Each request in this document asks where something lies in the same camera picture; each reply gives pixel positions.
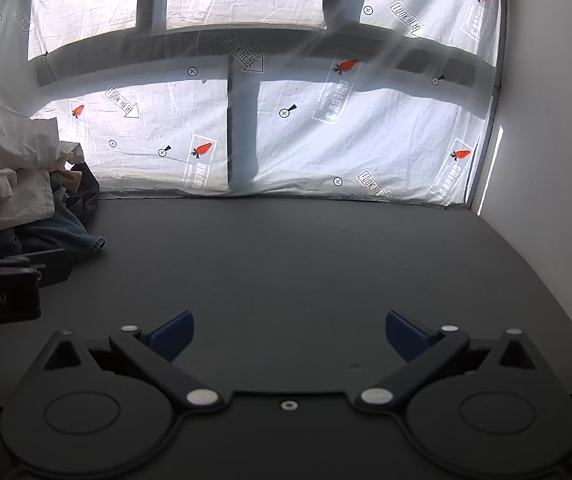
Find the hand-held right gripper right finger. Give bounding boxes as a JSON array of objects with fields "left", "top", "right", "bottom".
[{"left": 358, "top": 309, "right": 557, "bottom": 412}]

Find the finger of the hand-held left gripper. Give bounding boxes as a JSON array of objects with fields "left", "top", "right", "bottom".
[{"left": 3, "top": 248, "right": 73, "bottom": 289}]

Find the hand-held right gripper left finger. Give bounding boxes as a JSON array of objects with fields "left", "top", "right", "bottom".
[{"left": 20, "top": 310, "right": 224, "bottom": 412}]

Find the white shirt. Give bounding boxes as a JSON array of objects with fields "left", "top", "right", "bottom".
[{"left": 0, "top": 104, "right": 85, "bottom": 237}]

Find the blue denim garment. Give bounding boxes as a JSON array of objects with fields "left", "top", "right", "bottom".
[{"left": 0, "top": 199, "right": 106, "bottom": 262}]

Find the dark navy garment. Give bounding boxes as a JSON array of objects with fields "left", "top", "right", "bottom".
[{"left": 67, "top": 161, "right": 101, "bottom": 227}]

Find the cream cloth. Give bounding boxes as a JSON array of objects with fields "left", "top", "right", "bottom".
[{"left": 50, "top": 156, "right": 85, "bottom": 195}]

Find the white printed sheet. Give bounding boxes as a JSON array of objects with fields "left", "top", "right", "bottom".
[{"left": 0, "top": 0, "right": 509, "bottom": 209}]

